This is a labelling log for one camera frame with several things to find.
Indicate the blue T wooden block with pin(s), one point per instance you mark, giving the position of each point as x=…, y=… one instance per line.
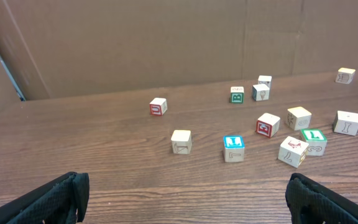
x=234, y=148

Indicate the yellow S wooden block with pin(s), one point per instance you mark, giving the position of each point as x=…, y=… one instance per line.
x=298, y=118

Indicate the dark green J wooden block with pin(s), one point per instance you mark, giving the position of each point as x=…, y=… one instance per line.
x=267, y=80

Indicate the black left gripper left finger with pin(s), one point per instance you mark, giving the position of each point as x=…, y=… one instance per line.
x=62, y=200

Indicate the yellow top far block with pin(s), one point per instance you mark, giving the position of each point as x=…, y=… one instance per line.
x=345, y=75

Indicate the plain I wooden block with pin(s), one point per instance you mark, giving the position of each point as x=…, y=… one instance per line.
x=346, y=123

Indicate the ice cream wooden block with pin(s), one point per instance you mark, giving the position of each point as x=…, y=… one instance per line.
x=260, y=92

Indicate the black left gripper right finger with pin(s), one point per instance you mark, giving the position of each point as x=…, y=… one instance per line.
x=310, y=202

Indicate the brown cardboard backdrop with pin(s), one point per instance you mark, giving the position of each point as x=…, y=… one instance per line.
x=56, y=49

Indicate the green B wooden block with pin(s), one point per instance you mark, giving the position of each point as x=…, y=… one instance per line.
x=237, y=94

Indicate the red bird yellow block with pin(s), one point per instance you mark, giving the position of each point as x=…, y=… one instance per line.
x=293, y=151

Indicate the yellow top left block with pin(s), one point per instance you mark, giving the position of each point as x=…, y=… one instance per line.
x=181, y=141

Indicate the red U wooden block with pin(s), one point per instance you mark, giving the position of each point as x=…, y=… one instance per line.
x=158, y=106

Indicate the green L wooden block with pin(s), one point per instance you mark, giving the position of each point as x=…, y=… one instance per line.
x=316, y=141

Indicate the red C wooden block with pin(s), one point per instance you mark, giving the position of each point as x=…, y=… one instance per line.
x=267, y=125

